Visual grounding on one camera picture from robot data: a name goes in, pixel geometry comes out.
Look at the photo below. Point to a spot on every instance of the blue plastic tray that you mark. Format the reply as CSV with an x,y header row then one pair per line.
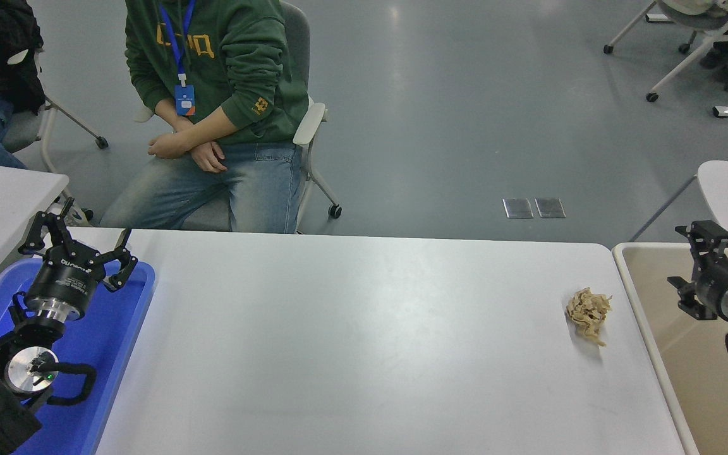
x,y
105,354

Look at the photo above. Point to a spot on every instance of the tan paper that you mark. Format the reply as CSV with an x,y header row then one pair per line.
x,y
588,309

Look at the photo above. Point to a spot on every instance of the metal floor outlet plate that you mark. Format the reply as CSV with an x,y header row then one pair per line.
x,y
518,208
550,207

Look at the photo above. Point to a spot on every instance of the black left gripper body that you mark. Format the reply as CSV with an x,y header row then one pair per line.
x,y
67,281

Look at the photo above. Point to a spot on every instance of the large pale bin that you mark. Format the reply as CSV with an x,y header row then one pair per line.
x,y
673,354

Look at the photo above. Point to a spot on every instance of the person's right hand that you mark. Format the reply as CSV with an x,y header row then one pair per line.
x,y
211,158

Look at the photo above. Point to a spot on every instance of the grey white office chair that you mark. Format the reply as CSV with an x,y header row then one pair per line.
x,y
297,38
23,129
699,22

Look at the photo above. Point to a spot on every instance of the person's left hand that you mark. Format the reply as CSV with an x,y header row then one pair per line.
x,y
169,146

